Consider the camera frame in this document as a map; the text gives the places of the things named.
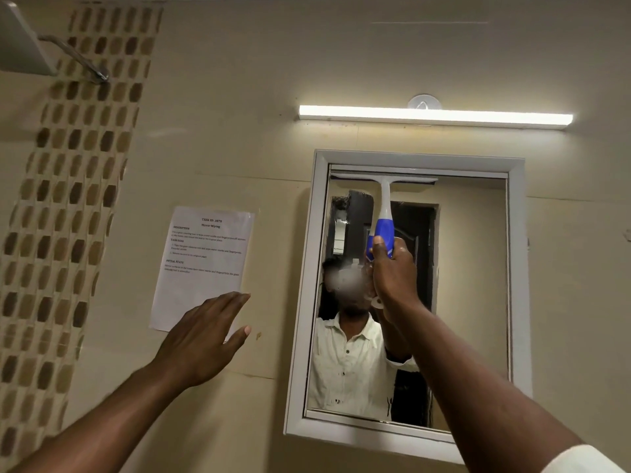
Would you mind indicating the person's right hand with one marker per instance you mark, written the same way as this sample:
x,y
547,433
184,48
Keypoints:
x,y
394,278

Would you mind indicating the person's left hand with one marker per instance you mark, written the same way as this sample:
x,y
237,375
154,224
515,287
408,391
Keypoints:
x,y
199,339

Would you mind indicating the person's left thumb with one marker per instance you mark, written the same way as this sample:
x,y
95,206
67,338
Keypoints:
x,y
236,339

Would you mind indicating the person's right thumb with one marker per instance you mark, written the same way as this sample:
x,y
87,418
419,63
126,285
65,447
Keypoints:
x,y
378,248

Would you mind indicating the blue and white window squeegee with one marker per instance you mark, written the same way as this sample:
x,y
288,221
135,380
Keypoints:
x,y
386,211

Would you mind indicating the person's right forearm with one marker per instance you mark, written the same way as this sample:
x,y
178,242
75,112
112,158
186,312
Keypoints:
x,y
468,384

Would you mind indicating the person's left forearm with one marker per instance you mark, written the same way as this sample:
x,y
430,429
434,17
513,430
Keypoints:
x,y
93,418

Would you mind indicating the white printed paper sheet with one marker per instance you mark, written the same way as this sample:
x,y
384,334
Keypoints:
x,y
202,265

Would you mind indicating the white shirt sleeve cuff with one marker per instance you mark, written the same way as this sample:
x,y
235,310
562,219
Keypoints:
x,y
589,460

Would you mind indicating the white framed wall mirror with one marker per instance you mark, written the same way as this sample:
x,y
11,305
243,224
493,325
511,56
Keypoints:
x,y
404,300

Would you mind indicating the white tube wall light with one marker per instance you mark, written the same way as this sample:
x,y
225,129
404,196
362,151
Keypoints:
x,y
434,116

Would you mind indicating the white round wall fitting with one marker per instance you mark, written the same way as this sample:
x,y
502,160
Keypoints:
x,y
424,101

